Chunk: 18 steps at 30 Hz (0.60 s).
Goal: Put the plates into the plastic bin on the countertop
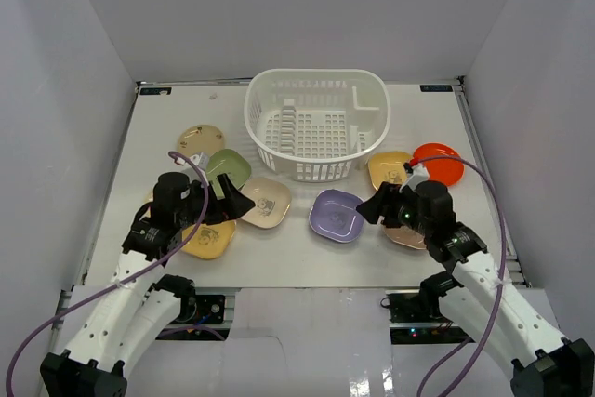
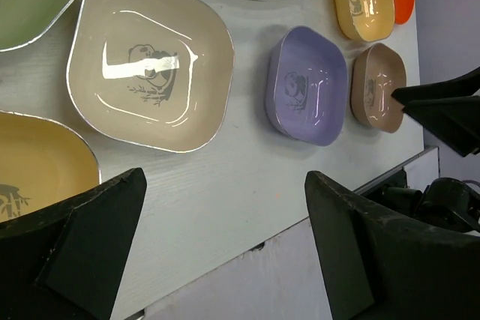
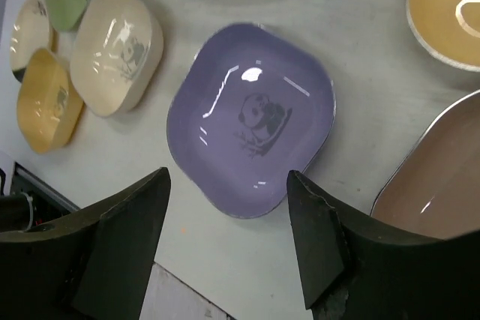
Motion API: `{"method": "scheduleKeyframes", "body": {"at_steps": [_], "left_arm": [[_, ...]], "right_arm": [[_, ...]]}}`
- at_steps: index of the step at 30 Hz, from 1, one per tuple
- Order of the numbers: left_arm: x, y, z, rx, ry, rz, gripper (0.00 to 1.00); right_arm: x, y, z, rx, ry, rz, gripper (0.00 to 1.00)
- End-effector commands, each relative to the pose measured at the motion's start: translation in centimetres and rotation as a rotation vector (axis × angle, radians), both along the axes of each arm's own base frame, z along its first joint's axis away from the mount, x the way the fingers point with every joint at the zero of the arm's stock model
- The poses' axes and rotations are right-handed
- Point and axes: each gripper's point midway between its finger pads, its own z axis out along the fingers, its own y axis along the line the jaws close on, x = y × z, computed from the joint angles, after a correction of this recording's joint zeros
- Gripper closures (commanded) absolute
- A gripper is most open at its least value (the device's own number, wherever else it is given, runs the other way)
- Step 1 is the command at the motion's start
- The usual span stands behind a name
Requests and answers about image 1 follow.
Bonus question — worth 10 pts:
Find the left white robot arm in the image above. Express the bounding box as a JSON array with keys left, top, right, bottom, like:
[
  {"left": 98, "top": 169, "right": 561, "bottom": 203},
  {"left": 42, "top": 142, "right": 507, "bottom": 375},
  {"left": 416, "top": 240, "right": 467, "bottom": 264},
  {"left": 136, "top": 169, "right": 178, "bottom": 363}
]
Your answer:
[{"left": 40, "top": 172, "right": 255, "bottom": 396}]

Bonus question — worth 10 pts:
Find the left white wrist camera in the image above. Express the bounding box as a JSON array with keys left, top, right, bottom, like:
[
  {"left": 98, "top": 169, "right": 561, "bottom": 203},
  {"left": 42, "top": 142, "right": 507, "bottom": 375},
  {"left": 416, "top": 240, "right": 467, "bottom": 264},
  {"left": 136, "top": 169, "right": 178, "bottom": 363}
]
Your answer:
[{"left": 189, "top": 152, "right": 210, "bottom": 170}]

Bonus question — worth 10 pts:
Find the cream round flower plate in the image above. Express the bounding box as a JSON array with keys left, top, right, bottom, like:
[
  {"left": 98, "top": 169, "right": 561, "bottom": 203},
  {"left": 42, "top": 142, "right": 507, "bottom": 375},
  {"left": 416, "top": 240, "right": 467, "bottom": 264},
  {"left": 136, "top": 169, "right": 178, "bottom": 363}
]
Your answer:
[{"left": 177, "top": 125, "right": 226, "bottom": 156}]

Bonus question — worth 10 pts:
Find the black table label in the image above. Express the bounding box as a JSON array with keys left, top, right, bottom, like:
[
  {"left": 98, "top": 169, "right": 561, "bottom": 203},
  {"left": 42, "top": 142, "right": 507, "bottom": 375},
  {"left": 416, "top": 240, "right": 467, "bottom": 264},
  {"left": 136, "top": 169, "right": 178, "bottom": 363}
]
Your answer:
[
  {"left": 419, "top": 84, "right": 453, "bottom": 93},
  {"left": 139, "top": 86, "right": 172, "bottom": 96}
]

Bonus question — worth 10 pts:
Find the orange round plate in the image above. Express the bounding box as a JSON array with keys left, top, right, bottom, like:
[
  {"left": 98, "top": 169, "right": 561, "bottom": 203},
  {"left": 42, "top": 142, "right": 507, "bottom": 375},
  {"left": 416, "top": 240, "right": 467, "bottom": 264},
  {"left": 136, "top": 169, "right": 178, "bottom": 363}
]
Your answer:
[{"left": 413, "top": 142, "right": 465, "bottom": 187}]

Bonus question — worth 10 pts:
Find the cream round plate dark rim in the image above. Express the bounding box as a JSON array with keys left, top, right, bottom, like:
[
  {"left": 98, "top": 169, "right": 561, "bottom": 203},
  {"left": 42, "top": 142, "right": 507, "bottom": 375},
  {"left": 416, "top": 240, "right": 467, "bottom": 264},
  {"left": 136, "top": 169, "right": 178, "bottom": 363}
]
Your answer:
[{"left": 143, "top": 191, "right": 153, "bottom": 204}]

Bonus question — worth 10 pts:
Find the yellow square panda plate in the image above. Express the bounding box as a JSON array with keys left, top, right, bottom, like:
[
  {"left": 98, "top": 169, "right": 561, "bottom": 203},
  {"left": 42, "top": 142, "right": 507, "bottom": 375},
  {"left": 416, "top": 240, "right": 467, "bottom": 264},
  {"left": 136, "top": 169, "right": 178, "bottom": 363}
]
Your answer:
[{"left": 181, "top": 220, "right": 236, "bottom": 260}]

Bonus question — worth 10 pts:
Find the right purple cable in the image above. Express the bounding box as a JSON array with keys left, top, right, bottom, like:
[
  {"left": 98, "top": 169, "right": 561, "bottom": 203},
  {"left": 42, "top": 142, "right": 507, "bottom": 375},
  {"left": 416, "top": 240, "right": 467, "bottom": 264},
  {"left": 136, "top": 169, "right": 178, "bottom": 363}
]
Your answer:
[{"left": 408, "top": 157, "right": 509, "bottom": 397}]

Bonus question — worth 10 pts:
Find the purple square panda plate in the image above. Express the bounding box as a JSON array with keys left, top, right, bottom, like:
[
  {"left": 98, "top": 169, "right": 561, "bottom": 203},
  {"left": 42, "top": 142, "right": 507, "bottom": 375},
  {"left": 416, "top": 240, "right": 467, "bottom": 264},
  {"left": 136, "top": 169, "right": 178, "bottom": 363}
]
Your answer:
[{"left": 309, "top": 189, "right": 365, "bottom": 244}]

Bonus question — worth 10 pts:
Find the golden square panda plate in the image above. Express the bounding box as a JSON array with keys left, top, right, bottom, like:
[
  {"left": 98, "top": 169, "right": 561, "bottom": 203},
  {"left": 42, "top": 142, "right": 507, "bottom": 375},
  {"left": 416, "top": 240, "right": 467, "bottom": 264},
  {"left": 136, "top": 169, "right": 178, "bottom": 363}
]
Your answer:
[{"left": 367, "top": 151, "right": 413, "bottom": 191}]

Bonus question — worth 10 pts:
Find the beige square panda plate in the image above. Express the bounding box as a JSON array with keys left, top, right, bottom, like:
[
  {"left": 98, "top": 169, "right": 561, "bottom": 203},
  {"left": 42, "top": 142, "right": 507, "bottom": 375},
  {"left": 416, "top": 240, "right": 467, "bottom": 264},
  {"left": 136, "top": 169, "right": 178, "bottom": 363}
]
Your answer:
[{"left": 241, "top": 177, "right": 292, "bottom": 230}]

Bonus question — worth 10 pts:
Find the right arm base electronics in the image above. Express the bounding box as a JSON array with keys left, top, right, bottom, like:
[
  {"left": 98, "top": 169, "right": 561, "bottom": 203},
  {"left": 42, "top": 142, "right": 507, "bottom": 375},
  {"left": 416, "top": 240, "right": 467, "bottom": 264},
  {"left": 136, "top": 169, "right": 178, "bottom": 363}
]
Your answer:
[{"left": 379, "top": 291, "right": 469, "bottom": 345}]

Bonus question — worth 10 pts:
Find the left black table label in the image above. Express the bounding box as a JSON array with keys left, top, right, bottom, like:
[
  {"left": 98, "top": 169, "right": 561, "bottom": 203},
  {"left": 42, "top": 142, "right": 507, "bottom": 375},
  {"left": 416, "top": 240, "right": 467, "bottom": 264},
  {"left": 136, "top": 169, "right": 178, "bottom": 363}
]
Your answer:
[{"left": 139, "top": 86, "right": 172, "bottom": 96}]

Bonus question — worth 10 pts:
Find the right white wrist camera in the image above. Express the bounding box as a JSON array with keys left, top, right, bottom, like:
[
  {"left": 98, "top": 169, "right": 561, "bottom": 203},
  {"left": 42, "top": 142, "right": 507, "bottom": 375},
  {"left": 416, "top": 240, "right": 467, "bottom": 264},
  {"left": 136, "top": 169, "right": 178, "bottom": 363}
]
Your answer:
[{"left": 400, "top": 163, "right": 430, "bottom": 192}]

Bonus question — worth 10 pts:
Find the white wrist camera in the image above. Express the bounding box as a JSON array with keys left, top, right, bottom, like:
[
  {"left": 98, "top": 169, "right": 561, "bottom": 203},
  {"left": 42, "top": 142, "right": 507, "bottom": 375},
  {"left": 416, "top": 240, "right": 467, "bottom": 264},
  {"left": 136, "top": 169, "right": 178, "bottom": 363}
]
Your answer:
[
  {"left": 189, "top": 152, "right": 210, "bottom": 170},
  {"left": 400, "top": 163, "right": 430, "bottom": 192}
]

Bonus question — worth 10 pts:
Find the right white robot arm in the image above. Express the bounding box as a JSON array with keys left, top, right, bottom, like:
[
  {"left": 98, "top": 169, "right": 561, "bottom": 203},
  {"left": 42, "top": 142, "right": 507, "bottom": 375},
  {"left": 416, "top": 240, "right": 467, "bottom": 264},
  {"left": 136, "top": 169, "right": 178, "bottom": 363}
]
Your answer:
[{"left": 356, "top": 181, "right": 594, "bottom": 396}]

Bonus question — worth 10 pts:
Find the white plastic dish basket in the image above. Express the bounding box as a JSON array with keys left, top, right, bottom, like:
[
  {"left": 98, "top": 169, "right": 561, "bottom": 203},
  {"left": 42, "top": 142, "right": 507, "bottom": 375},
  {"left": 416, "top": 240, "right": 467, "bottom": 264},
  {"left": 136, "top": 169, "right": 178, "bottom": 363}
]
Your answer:
[{"left": 244, "top": 69, "right": 391, "bottom": 183}]

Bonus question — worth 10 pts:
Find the right black table label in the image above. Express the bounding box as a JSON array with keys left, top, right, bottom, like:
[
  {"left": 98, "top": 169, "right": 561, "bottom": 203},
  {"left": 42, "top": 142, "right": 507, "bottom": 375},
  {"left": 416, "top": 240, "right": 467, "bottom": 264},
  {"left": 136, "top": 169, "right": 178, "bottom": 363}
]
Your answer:
[{"left": 419, "top": 84, "right": 453, "bottom": 93}]

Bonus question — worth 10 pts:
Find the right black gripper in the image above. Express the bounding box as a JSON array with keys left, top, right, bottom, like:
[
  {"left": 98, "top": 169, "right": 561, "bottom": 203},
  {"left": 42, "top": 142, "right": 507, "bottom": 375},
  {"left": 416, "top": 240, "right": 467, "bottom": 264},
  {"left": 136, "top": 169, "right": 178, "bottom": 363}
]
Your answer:
[{"left": 356, "top": 181, "right": 432, "bottom": 236}]

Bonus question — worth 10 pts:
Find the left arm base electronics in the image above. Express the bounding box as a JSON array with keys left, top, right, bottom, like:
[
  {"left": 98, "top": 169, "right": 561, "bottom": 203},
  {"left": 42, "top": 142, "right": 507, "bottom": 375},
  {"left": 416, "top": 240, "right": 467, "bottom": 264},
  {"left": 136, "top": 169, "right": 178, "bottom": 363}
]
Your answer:
[{"left": 157, "top": 293, "right": 235, "bottom": 341}]

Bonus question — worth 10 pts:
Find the green square panda plate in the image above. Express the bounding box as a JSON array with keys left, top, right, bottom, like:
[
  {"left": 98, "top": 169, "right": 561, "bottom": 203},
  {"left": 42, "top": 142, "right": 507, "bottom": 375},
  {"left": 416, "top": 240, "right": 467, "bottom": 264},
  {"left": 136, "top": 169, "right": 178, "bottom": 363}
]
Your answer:
[{"left": 205, "top": 149, "right": 252, "bottom": 199}]

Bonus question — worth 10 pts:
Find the pink square plate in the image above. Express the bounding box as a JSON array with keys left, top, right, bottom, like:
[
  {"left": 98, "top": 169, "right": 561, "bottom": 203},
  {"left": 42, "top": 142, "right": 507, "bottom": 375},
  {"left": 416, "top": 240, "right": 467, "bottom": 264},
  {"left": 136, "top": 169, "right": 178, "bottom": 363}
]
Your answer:
[{"left": 383, "top": 227, "right": 427, "bottom": 250}]

